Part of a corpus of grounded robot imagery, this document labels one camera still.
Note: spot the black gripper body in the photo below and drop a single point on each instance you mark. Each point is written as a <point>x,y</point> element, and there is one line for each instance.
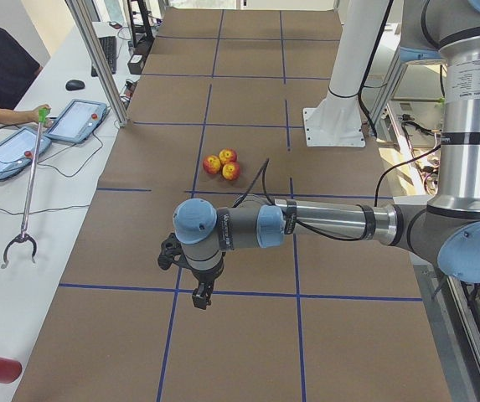
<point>204,277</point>

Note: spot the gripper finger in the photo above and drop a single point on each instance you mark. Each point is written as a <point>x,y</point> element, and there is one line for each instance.
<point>198,300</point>
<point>207,297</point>

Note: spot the silver reacher grabber tool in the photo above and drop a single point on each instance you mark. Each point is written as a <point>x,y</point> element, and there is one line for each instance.
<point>23,235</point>

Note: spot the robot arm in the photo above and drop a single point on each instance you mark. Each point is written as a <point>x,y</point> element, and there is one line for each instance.
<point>445,232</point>

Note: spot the person's hand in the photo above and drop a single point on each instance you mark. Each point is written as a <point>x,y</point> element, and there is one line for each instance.
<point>40,114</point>

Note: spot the red yellow apple front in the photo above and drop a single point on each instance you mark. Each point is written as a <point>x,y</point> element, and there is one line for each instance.
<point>231,171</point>

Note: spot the red yellow apple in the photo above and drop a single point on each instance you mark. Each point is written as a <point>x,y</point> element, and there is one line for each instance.
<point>212,165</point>
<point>231,171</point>
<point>227,155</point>

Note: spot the red yellow apple left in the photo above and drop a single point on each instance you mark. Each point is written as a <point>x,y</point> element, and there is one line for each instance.
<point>212,165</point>

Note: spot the red yellow apple back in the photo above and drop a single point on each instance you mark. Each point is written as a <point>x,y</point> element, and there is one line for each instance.
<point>227,155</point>

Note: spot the far blue teach pendant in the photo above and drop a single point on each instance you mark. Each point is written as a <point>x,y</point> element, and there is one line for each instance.
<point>77,121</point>

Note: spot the blue teach pendant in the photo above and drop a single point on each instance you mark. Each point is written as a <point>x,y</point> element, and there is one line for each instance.
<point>77,121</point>
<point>17,152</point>

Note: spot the near blue teach pendant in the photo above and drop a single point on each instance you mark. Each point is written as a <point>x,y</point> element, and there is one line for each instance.
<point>17,152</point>

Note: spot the black computer mouse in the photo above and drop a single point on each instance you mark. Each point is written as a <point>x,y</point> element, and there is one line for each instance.
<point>73,85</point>

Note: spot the black keyboard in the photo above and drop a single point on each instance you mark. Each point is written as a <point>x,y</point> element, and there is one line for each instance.
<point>109,48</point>

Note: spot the person in black shirt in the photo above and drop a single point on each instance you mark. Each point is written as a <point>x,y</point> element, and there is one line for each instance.
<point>18,70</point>

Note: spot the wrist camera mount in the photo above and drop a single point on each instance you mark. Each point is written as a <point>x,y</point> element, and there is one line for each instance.
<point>171,253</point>

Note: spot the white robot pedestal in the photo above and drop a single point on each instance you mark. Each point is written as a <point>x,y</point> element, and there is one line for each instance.
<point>336,121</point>

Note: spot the aluminium frame post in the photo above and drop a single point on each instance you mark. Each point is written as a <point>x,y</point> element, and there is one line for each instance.
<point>83,22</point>

